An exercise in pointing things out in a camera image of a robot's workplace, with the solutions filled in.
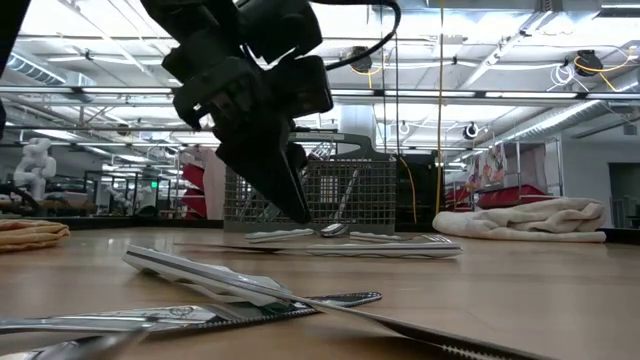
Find silver ventilation duct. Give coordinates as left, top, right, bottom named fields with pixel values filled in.
left=7, top=49, right=69, bottom=86
left=492, top=99, right=640, bottom=147

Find grey mesh cutlery basket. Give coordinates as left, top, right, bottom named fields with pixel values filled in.
left=223, top=130, right=399, bottom=234

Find folded orange cloth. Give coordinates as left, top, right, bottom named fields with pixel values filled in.
left=0, top=219, right=72, bottom=255

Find thin black hanging cable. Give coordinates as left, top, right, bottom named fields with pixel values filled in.
left=393, top=29, right=402, bottom=157
left=378, top=0, right=387, bottom=154

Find overhead light bar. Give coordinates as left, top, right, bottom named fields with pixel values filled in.
left=0, top=85, right=640, bottom=101

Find white column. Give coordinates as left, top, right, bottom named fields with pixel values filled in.
left=340, top=104, right=377, bottom=135

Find red storage bins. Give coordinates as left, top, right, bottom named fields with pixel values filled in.
left=181, top=163, right=207, bottom=219
left=444, top=183, right=551, bottom=212

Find utensil with white striped handle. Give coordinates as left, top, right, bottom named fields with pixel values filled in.
left=335, top=168, right=360, bottom=225

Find black metal frame station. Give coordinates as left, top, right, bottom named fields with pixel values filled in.
left=82, top=169, right=174, bottom=219

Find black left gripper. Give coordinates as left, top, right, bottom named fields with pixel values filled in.
left=161, top=31, right=313, bottom=225

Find table knife teal handle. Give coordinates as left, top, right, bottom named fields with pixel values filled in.
left=0, top=292, right=384, bottom=338

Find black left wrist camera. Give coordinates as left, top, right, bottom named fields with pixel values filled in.
left=269, top=54, right=335, bottom=119

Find table knife white handle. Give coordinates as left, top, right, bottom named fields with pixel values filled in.
left=121, top=243, right=556, bottom=360

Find crumpled beige towel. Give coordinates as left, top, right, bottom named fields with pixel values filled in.
left=432, top=197, right=609, bottom=245

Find black cabinet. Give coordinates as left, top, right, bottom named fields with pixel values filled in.
left=394, top=153, right=446, bottom=227

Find curved yellow cable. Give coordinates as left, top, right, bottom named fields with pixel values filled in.
left=398, top=155, right=418, bottom=225

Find colourful hanging sheets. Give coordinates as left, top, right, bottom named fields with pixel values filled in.
left=467, top=144, right=507, bottom=189

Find metal shelf rack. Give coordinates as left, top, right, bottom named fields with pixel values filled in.
left=452, top=138, right=565, bottom=211

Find pink board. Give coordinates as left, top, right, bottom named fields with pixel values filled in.
left=179, top=146, right=225, bottom=221

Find black hose loop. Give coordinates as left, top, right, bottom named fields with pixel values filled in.
left=0, top=183, right=29, bottom=217

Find black ceiling cable reel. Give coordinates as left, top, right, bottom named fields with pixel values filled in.
left=348, top=46, right=375, bottom=76
left=573, top=49, right=605, bottom=78

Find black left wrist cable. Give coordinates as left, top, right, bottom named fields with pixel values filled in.
left=308, top=0, right=403, bottom=72

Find dark door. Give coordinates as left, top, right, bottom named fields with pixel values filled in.
left=607, top=162, right=640, bottom=229

